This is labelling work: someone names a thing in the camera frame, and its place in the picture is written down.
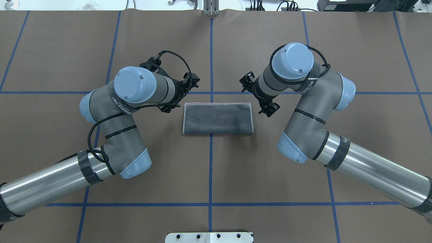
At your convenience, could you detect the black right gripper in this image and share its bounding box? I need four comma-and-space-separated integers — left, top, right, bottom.
239, 71, 280, 117

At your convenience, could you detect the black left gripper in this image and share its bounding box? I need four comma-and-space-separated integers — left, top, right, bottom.
139, 56, 200, 113

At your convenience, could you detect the pink and grey towel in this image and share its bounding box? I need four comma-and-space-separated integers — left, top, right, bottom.
182, 103, 254, 134

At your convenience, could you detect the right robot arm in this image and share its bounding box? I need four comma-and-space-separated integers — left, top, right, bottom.
239, 43, 432, 223

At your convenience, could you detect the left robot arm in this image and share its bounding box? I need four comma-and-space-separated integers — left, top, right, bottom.
1, 53, 200, 224

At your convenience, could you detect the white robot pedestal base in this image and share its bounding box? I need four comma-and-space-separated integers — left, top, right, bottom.
165, 231, 254, 243

